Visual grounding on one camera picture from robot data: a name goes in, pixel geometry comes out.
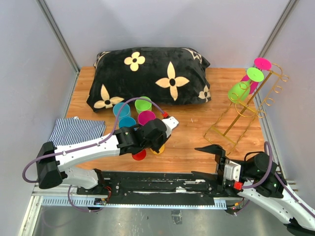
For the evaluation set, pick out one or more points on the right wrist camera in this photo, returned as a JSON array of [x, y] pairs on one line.
[[232, 171]]

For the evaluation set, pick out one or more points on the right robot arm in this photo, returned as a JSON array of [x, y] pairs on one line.
[[256, 179]]

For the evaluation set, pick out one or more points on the blue wine glass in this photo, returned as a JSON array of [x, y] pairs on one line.
[[120, 110]]

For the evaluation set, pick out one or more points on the yellow wine glass orange base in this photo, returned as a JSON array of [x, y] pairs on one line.
[[160, 151]]

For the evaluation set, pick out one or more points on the gold wire glass rack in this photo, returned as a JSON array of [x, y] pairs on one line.
[[247, 110]]

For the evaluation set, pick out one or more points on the pink base wine glass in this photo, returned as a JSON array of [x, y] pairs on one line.
[[262, 64]]

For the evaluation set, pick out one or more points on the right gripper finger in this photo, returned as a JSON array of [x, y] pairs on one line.
[[214, 149], [206, 176]]

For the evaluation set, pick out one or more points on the blue white striped cloth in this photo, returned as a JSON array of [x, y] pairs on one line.
[[70, 131]]

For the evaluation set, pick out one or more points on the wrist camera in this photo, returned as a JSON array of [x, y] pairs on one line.
[[171, 123], [232, 171]]

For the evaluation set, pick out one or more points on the teal glass green base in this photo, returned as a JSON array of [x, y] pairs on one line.
[[127, 122]]

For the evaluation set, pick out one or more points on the green glass yellow base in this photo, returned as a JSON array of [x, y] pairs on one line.
[[241, 90]]

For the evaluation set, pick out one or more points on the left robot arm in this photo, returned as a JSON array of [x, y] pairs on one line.
[[60, 165]]

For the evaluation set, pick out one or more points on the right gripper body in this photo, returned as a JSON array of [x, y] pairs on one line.
[[220, 166]]

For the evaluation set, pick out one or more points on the black floral plush pillow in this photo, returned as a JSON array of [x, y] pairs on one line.
[[166, 75]]

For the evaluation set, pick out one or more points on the light green wine glass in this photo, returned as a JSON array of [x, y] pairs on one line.
[[143, 105]]

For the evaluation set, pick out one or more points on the red wine glass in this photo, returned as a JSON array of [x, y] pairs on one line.
[[139, 156]]

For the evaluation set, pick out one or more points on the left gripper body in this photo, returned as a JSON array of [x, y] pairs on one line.
[[157, 145]]

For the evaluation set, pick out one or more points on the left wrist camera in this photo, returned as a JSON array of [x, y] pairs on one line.
[[171, 123]]

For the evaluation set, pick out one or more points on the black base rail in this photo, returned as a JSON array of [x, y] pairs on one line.
[[148, 189]]

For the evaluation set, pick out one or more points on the magenta glass green base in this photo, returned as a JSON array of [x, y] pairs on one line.
[[253, 85]]

